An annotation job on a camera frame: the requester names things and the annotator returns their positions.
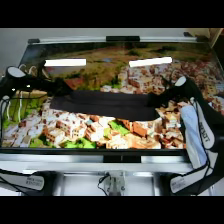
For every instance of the black garment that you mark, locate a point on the black garment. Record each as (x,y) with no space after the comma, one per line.
(106,104)

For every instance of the light blue garment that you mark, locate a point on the light blue garment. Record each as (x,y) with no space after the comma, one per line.
(192,133)

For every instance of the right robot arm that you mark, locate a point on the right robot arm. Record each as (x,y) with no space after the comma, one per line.
(203,110)

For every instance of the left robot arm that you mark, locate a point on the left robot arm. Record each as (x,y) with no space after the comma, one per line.
(31,85)

